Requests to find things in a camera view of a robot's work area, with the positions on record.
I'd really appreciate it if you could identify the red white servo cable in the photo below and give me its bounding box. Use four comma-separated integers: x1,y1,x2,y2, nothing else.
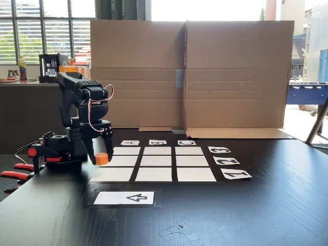
87,84,115,133

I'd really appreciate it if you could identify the dark counter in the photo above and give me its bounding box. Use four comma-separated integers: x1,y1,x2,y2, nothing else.
0,81,91,155

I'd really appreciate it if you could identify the blue foosball table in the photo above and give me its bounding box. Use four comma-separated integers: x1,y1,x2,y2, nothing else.
285,81,328,117

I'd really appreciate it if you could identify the iced tea bottle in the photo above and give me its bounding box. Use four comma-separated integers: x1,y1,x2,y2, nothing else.
17,55,28,84

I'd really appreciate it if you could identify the red-handled clamp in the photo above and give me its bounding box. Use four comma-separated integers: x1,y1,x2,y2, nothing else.
0,163,35,194

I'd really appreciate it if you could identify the thin grey cable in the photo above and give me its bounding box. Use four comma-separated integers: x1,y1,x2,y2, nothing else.
13,140,42,165

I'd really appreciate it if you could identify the brown cardboard wall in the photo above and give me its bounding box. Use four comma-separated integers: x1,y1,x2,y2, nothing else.
90,19,188,132
184,18,296,140

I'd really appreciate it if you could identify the paper sheet number 1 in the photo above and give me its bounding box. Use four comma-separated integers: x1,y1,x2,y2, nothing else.
220,168,253,181

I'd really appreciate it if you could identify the round orange token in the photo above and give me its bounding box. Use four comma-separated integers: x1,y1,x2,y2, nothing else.
94,152,109,166

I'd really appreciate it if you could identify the paper sheet number 3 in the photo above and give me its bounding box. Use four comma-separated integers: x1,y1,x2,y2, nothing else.
208,146,232,155

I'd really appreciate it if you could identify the slanted wooden leg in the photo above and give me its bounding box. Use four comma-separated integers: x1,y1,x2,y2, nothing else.
305,98,328,146

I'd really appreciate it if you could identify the paper sheet number 2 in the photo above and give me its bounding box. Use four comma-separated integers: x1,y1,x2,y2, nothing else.
213,156,241,166

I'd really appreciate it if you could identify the orange juice carton pack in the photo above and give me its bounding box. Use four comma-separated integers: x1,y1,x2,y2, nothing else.
58,58,92,80

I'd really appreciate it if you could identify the white arrow paper sheet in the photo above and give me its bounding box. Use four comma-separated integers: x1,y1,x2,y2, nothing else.
93,191,155,206

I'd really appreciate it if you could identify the black clamp red knob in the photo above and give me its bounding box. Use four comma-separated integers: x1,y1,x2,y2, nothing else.
27,145,64,177

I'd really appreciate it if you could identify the white nine-square grid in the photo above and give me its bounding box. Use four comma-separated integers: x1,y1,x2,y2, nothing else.
88,146,224,184

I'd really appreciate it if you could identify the black drinks machine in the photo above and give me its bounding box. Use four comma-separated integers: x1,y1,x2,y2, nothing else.
38,53,69,84

